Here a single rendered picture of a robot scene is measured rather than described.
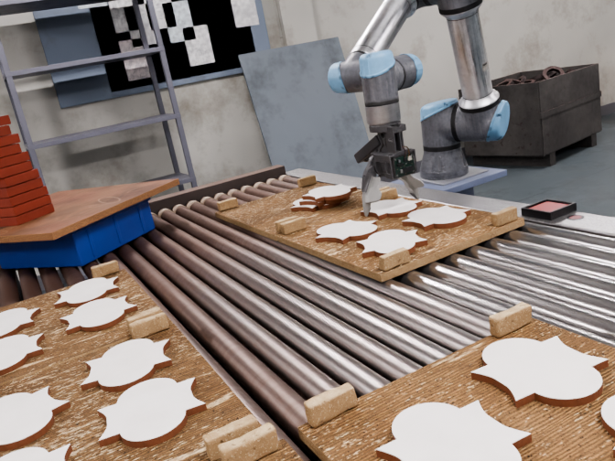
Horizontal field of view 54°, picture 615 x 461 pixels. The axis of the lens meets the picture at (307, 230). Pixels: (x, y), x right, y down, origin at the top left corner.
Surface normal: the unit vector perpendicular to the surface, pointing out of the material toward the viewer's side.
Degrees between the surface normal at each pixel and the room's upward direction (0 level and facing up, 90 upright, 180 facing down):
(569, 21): 90
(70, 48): 90
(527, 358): 0
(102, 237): 90
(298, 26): 90
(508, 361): 0
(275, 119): 76
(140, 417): 0
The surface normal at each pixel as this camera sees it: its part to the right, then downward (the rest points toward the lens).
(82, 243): 0.90, -0.05
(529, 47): 0.46, 0.16
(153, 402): -0.18, -0.94
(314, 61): 0.40, -0.07
